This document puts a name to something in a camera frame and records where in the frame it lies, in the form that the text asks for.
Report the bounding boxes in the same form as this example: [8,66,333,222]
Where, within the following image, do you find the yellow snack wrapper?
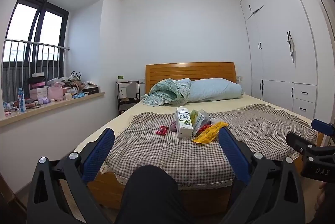
[192,121,229,145]

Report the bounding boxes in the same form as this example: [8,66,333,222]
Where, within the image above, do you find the brown checkered cloth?
[101,104,318,191]

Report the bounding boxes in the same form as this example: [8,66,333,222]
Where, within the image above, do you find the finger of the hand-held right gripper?
[311,119,335,147]
[286,132,316,160]

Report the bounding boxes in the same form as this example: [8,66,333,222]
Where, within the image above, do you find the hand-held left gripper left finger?
[26,128,123,224]

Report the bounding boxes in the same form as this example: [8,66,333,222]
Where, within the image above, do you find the red snack packet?
[197,125,213,135]

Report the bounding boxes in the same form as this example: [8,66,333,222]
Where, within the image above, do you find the black flat box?
[83,86,100,96]

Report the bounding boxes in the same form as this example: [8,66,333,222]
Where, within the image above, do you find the item hanging on wardrobe handle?
[286,31,297,63]

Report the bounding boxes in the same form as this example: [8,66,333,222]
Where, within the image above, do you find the blue bottle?
[17,87,27,113]

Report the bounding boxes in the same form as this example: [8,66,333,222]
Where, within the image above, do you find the pile of boxes and clutter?
[3,71,91,116]

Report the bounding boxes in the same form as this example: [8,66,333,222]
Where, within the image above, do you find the white milk carton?
[175,106,194,138]

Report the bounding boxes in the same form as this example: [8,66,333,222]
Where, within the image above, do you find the person's right hand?
[317,182,335,214]

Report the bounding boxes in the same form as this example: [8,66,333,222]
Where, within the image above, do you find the black framed window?
[2,0,70,109]

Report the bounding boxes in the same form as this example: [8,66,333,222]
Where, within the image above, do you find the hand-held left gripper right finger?
[218,126,307,224]

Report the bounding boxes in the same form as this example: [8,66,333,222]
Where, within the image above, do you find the black bedside rack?
[116,80,142,116]

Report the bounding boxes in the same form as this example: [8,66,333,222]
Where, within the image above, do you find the pink box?
[47,86,64,102]

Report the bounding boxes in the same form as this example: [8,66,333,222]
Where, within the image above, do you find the person's black trouser leg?
[114,165,195,224]

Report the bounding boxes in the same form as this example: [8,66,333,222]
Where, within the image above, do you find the green snack packet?
[190,110,206,136]

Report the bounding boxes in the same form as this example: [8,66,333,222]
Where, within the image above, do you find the white wardrobe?
[239,0,335,120]

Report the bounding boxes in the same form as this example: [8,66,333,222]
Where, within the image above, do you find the brown wooden furniture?
[0,172,27,224]

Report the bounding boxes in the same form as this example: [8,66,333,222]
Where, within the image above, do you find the white window railing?
[2,39,71,109]

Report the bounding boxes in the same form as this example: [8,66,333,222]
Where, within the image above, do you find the light blue pillow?
[188,78,243,103]

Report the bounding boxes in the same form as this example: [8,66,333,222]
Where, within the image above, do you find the green floral blanket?
[140,78,193,106]

